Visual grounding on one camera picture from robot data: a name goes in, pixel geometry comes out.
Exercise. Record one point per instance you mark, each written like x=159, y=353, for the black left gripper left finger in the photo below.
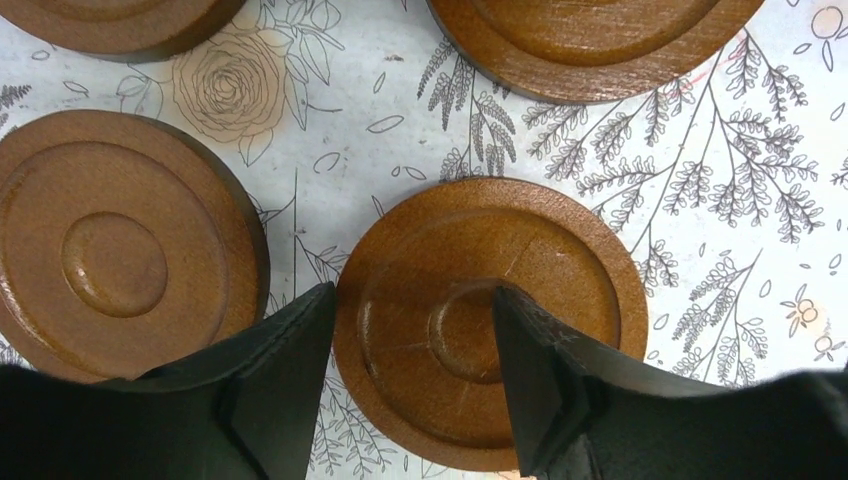
x=243, y=408

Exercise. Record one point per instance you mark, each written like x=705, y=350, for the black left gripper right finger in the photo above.
x=580, y=409

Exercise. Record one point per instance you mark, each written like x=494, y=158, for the brown wooden coaster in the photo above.
x=137, y=31
x=125, y=244
x=414, y=339
x=588, y=51

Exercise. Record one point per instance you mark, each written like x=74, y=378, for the floral tablecloth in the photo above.
x=727, y=185

